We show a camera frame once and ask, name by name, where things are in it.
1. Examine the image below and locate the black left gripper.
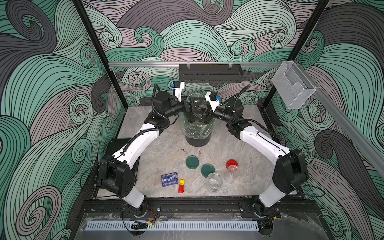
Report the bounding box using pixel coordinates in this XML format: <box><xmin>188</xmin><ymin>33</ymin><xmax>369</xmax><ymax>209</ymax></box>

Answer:
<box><xmin>162</xmin><ymin>96</ymin><xmax>201</xmax><ymax>121</ymax></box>

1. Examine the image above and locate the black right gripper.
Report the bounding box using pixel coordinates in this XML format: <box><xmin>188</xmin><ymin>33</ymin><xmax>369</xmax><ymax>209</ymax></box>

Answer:
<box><xmin>193</xmin><ymin>98</ymin><xmax>234</xmax><ymax>126</ymax></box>

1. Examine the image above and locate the black bin with green liner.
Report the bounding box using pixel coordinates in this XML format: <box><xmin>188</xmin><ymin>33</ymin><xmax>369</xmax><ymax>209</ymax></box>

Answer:
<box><xmin>182</xmin><ymin>113</ymin><xmax>216</xmax><ymax>147</ymax></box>

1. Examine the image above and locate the green jar lid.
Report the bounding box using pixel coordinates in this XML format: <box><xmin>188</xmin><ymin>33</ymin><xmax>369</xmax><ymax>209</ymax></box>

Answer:
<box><xmin>201</xmin><ymin>164</ymin><xmax>216</xmax><ymax>178</ymax></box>
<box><xmin>186</xmin><ymin>155</ymin><xmax>200</xmax><ymax>170</ymax></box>

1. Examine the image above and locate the red jar lid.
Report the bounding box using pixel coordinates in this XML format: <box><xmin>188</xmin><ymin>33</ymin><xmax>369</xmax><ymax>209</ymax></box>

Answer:
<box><xmin>226</xmin><ymin>159</ymin><xmax>239</xmax><ymax>169</ymax></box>

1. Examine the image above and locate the red-lidded oatmeal jar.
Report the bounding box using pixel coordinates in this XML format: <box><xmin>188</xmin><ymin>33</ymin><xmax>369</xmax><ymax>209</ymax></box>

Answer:
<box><xmin>224</xmin><ymin>165</ymin><xmax>241</xmax><ymax>184</ymax></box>

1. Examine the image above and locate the glass oatmeal jar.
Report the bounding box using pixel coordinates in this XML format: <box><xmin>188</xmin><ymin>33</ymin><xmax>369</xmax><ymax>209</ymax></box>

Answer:
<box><xmin>207</xmin><ymin>173</ymin><xmax>223</xmax><ymax>192</ymax></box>

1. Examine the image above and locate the green-lidded oatmeal jar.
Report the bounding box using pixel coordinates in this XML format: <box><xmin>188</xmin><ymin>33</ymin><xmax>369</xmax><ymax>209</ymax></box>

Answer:
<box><xmin>187</xmin><ymin>93</ymin><xmax>209</xmax><ymax>121</ymax></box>

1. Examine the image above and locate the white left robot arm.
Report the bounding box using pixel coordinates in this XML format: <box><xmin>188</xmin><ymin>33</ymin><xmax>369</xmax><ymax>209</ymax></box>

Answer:
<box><xmin>96</xmin><ymin>91</ymin><xmax>205</xmax><ymax>210</ymax></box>

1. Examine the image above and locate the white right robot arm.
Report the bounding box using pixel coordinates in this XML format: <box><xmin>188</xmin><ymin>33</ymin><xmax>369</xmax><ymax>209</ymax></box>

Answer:
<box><xmin>197</xmin><ymin>96</ymin><xmax>309</xmax><ymax>211</ymax></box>

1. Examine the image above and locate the oatmeal pile in bin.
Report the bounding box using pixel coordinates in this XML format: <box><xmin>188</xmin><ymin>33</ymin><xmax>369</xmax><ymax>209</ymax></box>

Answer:
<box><xmin>191</xmin><ymin>121</ymin><xmax>207</xmax><ymax>126</ymax></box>

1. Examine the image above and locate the blue card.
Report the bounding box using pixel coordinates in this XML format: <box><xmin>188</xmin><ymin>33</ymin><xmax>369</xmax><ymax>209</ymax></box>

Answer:
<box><xmin>161</xmin><ymin>172</ymin><xmax>179</xmax><ymax>187</ymax></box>

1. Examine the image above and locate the red yellow toy block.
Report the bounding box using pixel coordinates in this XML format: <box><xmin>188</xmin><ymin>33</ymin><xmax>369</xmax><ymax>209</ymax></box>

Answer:
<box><xmin>178</xmin><ymin>180</ymin><xmax>185</xmax><ymax>194</ymax></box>

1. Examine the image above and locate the black flat tray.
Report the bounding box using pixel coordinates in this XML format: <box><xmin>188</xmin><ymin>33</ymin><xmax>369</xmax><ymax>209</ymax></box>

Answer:
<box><xmin>96</xmin><ymin>139</ymin><xmax>140</xmax><ymax>195</ymax></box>

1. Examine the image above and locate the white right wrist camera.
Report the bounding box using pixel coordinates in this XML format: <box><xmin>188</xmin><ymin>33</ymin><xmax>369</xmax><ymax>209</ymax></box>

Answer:
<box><xmin>205</xmin><ymin>92</ymin><xmax>221</xmax><ymax>112</ymax></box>

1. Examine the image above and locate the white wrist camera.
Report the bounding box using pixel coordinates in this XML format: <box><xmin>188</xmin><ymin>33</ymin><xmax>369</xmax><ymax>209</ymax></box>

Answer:
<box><xmin>205</xmin><ymin>92</ymin><xmax>221</xmax><ymax>112</ymax></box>
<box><xmin>171</xmin><ymin>81</ymin><xmax>186</xmax><ymax>102</ymax></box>

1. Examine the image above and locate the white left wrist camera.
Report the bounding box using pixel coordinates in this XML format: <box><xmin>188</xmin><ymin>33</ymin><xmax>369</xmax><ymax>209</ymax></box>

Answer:
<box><xmin>171</xmin><ymin>81</ymin><xmax>186</xmax><ymax>102</ymax></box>

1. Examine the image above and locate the black wall shelf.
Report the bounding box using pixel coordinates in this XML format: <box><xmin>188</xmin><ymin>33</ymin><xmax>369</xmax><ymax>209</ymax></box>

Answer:
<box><xmin>179</xmin><ymin>64</ymin><xmax>244</xmax><ymax>84</ymax></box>

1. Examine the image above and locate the black corner frame post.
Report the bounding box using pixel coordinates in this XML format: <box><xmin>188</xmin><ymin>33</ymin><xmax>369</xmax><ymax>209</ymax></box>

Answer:
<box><xmin>72</xmin><ymin>0</ymin><xmax>129</xmax><ymax>112</ymax></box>

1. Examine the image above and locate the aluminium wall rail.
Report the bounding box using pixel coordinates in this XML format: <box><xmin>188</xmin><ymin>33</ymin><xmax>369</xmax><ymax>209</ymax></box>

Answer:
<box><xmin>108</xmin><ymin>61</ymin><xmax>283</xmax><ymax>69</ymax></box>

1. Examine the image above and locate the clear acrylic wall holder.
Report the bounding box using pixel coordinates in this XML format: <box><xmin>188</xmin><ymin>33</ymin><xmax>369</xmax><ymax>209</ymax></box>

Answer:
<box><xmin>272</xmin><ymin>61</ymin><xmax>316</xmax><ymax>110</ymax></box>

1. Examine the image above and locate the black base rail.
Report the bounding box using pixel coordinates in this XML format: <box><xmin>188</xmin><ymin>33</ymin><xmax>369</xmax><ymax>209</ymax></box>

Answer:
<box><xmin>80</xmin><ymin>196</ymin><xmax>301</xmax><ymax>220</ymax></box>

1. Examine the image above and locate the white slotted cable duct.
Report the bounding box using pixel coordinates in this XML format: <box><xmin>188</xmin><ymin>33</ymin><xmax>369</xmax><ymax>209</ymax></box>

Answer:
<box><xmin>84</xmin><ymin>220</ymin><xmax>259</xmax><ymax>232</ymax></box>

